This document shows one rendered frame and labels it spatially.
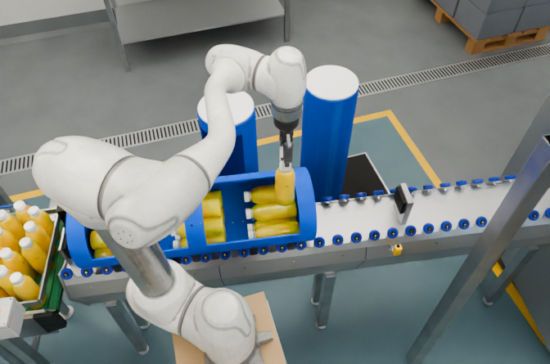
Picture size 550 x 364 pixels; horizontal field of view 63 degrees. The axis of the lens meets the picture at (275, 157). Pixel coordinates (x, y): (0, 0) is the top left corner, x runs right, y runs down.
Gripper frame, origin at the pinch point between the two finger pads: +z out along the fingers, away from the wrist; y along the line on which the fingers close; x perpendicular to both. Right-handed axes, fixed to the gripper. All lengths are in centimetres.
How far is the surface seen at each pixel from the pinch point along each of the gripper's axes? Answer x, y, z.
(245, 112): 9, 66, 39
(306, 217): -7.1, -6.3, 25.3
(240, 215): 16.4, 11.5, 45.7
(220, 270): 26, -7, 55
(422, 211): -61, 6, 50
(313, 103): -27, 74, 45
